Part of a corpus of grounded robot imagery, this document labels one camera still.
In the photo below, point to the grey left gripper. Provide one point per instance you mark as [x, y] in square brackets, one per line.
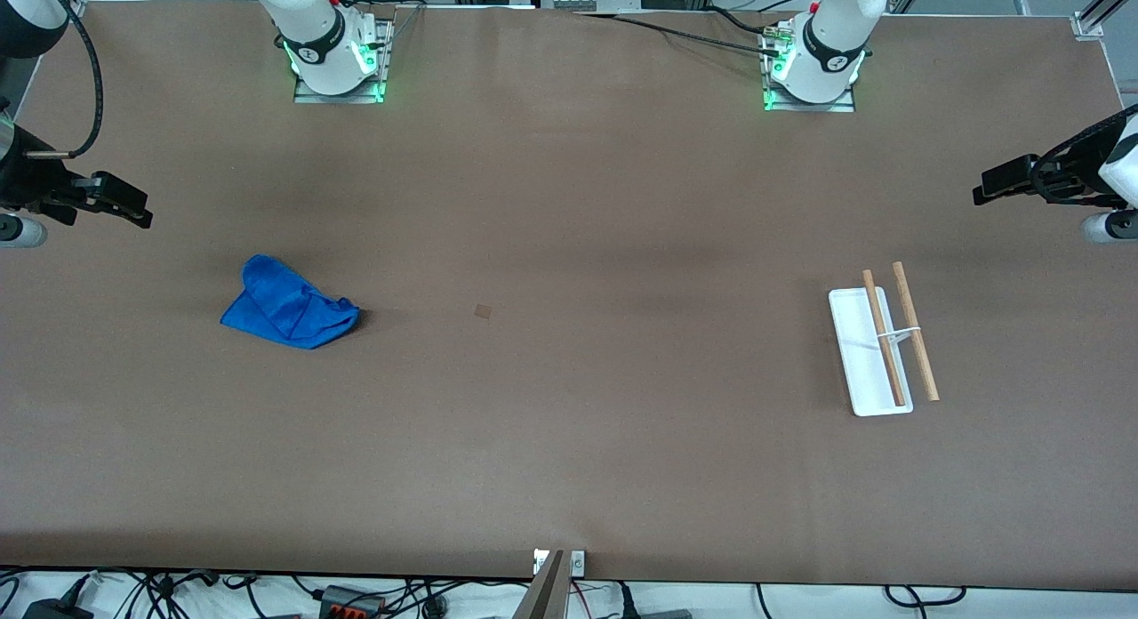
[1069, 180]

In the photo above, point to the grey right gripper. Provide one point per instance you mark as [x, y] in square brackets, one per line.
[28, 184]

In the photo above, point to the blue cloth towel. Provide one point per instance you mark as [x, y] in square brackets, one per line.
[284, 308]

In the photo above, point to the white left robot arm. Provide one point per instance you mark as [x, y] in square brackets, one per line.
[831, 32]

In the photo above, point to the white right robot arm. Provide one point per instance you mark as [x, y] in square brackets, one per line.
[311, 23]

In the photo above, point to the white rack with wooden rods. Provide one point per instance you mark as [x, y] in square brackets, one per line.
[858, 352]

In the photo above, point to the black power adapter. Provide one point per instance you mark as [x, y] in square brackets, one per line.
[58, 610]

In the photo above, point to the black orange connector box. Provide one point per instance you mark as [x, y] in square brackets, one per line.
[351, 601]

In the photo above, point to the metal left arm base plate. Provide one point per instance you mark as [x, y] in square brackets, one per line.
[809, 107]

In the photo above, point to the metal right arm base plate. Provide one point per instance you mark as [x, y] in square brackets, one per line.
[384, 59]

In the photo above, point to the small white metal bracket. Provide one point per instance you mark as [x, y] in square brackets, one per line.
[578, 562]

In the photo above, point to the brown wooden post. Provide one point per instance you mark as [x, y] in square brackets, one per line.
[544, 592]

